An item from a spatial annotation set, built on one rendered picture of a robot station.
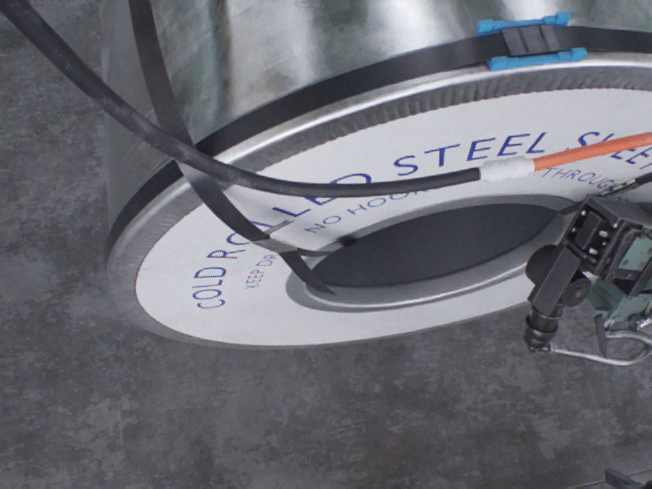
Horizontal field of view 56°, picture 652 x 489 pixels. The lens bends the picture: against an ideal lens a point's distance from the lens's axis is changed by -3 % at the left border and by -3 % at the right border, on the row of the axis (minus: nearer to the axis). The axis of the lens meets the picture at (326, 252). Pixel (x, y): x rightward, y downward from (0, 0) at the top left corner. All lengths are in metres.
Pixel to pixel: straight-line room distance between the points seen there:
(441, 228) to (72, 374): 1.16
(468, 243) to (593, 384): 0.82
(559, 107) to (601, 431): 1.46
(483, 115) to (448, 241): 0.76
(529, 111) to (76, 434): 1.58
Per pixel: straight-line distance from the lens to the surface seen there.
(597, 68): 0.76
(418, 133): 0.76
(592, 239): 1.02
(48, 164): 2.31
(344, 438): 1.90
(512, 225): 1.43
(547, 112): 0.81
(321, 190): 0.58
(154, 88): 0.78
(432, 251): 1.50
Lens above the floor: 1.89
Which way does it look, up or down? 68 degrees down
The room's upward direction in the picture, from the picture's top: 10 degrees clockwise
